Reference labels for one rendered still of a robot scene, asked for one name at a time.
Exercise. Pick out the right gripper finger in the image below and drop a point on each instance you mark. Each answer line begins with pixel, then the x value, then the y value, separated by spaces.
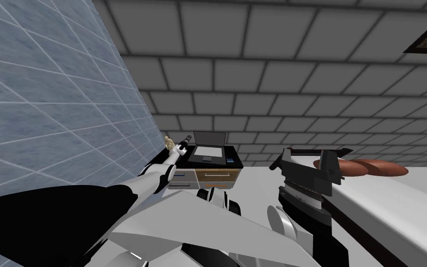
pixel 284 155
pixel 329 163

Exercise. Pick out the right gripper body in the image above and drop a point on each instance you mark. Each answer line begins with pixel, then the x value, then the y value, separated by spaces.
pixel 306 174

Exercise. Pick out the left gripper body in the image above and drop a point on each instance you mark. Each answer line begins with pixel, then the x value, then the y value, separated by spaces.
pixel 185 141

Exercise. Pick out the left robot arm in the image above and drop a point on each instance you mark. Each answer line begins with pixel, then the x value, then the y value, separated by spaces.
pixel 50 222

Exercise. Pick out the small beige figurine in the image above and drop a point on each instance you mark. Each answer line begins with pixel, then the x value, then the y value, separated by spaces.
pixel 168 142

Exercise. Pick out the white bed with brown pillows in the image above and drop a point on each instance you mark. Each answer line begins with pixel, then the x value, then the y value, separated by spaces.
pixel 384 207

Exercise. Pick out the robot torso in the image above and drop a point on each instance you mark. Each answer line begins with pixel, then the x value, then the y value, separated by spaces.
pixel 184 226

